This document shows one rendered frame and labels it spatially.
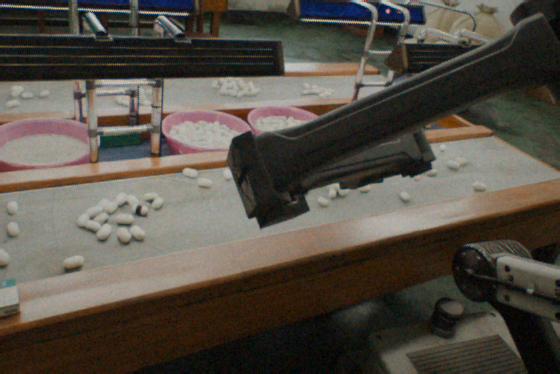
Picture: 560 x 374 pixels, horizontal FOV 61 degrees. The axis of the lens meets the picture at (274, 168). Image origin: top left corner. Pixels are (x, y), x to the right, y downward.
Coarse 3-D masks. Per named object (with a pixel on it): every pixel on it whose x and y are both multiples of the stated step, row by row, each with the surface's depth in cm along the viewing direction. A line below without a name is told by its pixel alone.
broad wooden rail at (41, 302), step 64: (512, 192) 134; (192, 256) 90; (256, 256) 93; (320, 256) 96; (384, 256) 107; (448, 256) 121; (0, 320) 71; (64, 320) 74; (128, 320) 80; (192, 320) 88; (256, 320) 97
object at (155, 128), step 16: (96, 32) 87; (160, 32) 107; (176, 32) 94; (96, 80) 106; (112, 80) 108; (128, 80) 110; (144, 80) 111; (160, 80) 112; (160, 96) 114; (96, 112) 109; (160, 112) 117; (96, 128) 111; (112, 128) 113; (128, 128) 115; (144, 128) 117; (160, 128) 119; (96, 144) 113; (160, 144) 122; (96, 160) 115
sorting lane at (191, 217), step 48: (432, 144) 162; (480, 144) 169; (48, 192) 105; (96, 192) 108; (144, 192) 111; (192, 192) 114; (336, 192) 124; (384, 192) 128; (432, 192) 132; (480, 192) 136; (0, 240) 89; (48, 240) 91; (96, 240) 94; (144, 240) 96; (192, 240) 98; (240, 240) 100
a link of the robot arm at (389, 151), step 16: (384, 144) 74; (400, 144) 77; (416, 144) 81; (352, 160) 67; (368, 160) 70; (384, 160) 72; (400, 160) 76; (416, 160) 79; (432, 160) 82; (320, 176) 62; (336, 176) 64; (352, 176) 69; (288, 192) 60; (304, 192) 59; (272, 208) 55; (288, 208) 57; (304, 208) 58; (272, 224) 58
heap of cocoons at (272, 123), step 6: (258, 120) 157; (264, 120) 158; (270, 120) 158; (276, 120) 159; (282, 120) 161; (288, 120) 160; (294, 120) 161; (258, 126) 153; (264, 126) 155; (270, 126) 155; (276, 126) 156; (282, 126) 156; (288, 126) 157
